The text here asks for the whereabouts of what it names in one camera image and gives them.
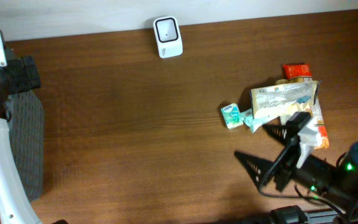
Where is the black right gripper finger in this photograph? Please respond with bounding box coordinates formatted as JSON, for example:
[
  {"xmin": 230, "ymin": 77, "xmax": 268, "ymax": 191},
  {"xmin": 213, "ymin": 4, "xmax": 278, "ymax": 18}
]
[
  {"xmin": 262, "ymin": 124, "xmax": 288, "ymax": 146},
  {"xmin": 234, "ymin": 151, "xmax": 273, "ymax": 189}
]

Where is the white hair product tube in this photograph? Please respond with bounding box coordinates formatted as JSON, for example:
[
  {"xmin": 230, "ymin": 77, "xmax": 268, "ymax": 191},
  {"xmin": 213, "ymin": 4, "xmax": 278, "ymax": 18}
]
[{"xmin": 274, "ymin": 79, "xmax": 294, "ymax": 125}]

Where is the cream snack bag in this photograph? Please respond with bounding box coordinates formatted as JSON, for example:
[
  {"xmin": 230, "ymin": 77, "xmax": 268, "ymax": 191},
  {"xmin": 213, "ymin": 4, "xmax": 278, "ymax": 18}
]
[{"xmin": 250, "ymin": 80, "xmax": 319, "ymax": 119}]

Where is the teal snack pouch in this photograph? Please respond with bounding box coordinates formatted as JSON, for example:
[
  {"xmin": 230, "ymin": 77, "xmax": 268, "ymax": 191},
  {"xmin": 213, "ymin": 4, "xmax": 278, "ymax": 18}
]
[{"xmin": 240, "ymin": 109, "xmax": 278, "ymax": 133}]

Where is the small teal tissue pack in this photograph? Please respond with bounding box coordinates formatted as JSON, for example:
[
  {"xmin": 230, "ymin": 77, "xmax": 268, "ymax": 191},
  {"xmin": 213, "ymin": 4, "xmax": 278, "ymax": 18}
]
[{"xmin": 221, "ymin": 103, "xmax": 244, "ymax": 129}]

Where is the orange pasta packet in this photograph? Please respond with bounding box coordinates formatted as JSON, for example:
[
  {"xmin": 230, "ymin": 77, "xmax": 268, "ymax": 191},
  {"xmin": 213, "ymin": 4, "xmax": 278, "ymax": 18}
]
[{"xmin": 283, "ymin": 64, "xmax": 329, "ymax": 149}]

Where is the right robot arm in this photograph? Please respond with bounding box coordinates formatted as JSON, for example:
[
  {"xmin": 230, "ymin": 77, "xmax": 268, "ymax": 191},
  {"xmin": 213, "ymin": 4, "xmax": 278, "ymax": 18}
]
[{"xmin": 234, "ymin": 123, "xmax": 358, "ymax": 223}]

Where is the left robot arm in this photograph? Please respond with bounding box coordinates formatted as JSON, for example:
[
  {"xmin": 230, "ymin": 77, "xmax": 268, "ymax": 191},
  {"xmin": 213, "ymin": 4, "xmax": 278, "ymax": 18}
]
[{"xmin": 0, "ymin": 30, "xmax": 41, "ymax": 223}]

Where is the white barcode scanner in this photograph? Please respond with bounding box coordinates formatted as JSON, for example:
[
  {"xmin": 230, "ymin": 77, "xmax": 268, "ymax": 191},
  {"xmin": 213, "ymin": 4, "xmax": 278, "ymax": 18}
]
[{"xmin": 153, "ymin": 16, "xmax": 183, "ymax": 58}]

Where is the grey plastic mesh basket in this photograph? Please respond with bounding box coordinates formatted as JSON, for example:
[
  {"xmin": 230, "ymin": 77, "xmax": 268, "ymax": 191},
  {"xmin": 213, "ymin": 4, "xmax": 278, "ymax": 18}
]
[{"xmin": 6, "ymin": 91, "xmax": 45, "ymax": 202}]

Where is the black camera cable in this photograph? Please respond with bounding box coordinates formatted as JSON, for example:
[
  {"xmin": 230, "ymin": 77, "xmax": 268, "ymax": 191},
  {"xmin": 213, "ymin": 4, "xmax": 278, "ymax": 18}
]
[{"xmin": 257, "ymin": 135, "xmax": 351, "ymax": 224}]

